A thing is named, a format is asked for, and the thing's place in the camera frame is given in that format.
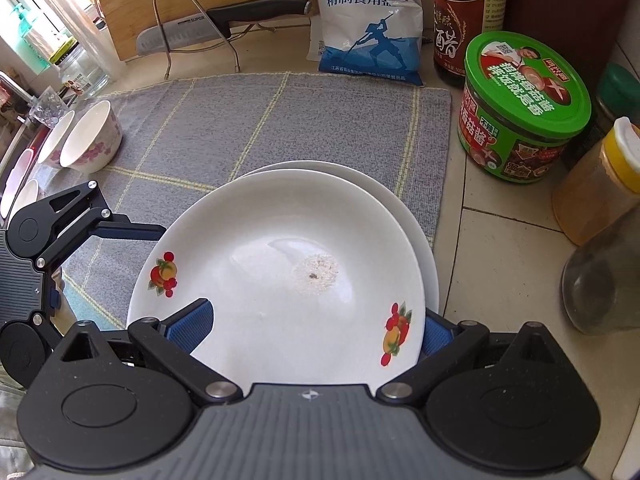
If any yellow-lid spice jar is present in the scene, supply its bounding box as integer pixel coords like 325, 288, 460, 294
551, 116, 640, 247

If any clear plastic wrap roll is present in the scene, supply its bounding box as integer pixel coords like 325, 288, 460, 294
42, 0, 128, 81

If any red-cap glass bottle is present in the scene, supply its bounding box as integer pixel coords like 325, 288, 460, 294
560, 232, 640, 336

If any white stained fruit-print plate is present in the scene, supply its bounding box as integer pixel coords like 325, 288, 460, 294
126, 169, 426, 386

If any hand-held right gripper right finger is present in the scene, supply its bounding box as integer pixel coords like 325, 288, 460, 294
375, 310, 571, 405

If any green dish soap bottle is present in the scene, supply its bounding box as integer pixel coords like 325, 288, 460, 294
14, 2, 52, 71

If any grey and teal checked towel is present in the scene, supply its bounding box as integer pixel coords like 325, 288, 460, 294
60, 71, 453, 332

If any glass jar with green lid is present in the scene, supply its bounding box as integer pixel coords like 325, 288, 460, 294
50, 40, 112, 99

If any metal wire rack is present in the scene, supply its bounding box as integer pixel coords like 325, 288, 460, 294
152, 0, 242, 81

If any dark green-lid jar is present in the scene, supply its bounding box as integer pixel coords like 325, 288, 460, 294
560, 62, 640, 171

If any black-handled cleaver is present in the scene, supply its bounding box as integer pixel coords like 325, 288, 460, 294
136, 0, 312, 57

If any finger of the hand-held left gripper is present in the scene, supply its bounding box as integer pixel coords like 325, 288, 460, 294
30, 180, 167, 273
31, 310, 70, 350

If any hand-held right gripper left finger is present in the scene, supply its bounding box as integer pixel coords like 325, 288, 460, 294
55, 298, 243, 406

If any dark red knife block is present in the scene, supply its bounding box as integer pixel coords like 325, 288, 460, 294
505, 0, 626, 93

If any green-lid sauce jar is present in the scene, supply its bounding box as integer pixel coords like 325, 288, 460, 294
457, 31, 592, 183

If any white and blue salt bag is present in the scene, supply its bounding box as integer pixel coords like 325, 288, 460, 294
309, 0, 425, 87

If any dark vinegar bottle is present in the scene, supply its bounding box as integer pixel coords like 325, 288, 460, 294
431, 0, 510, 90

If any clear glass mug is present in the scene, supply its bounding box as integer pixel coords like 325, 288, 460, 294
27, 85, 68, 128

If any metal faucet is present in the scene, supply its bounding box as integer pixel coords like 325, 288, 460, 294
0, 71, 26, 106

